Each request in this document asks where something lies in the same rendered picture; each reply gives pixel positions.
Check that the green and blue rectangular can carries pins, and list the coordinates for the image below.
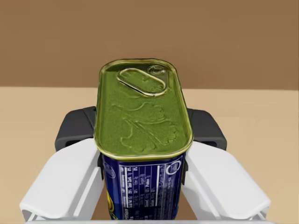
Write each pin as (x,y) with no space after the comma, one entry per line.
(144,116)

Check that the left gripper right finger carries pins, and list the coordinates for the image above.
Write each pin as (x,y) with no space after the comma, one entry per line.
(224,177)

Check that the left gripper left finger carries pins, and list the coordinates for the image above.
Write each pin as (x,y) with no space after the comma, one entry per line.
(67,172)

